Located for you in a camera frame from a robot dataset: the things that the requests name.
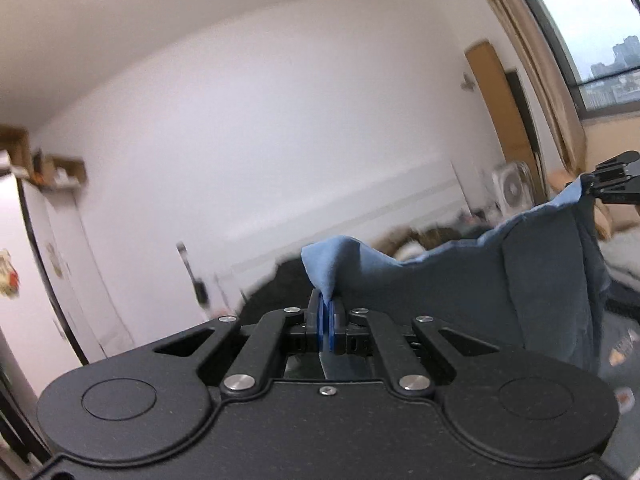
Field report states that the beige curtain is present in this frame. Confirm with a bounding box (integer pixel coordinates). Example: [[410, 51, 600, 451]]
[[487, 0, 587, 174]]

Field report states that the cardboard box on wardrobe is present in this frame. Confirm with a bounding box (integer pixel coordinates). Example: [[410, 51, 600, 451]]
[[32, 153, 88, 190]]

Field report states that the window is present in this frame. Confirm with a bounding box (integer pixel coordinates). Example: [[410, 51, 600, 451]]
[[525, 0, 639, 119]]

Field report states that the white box fan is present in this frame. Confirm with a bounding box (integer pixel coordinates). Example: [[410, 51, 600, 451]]
[[491, 162, 535, 218]]

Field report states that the white wardrobe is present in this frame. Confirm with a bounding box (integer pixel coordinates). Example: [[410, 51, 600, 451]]
[[1, 174, 134, 394]]

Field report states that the light blue garment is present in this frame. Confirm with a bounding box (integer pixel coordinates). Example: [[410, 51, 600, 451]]
[[302, 178, 610, 373]]

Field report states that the pile of dark clothes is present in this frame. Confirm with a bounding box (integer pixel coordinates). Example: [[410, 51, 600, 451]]
[[240, 257, 314, 325]]

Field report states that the white headboard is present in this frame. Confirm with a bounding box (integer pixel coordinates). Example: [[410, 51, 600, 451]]
[[215, 159, 469, 311]]

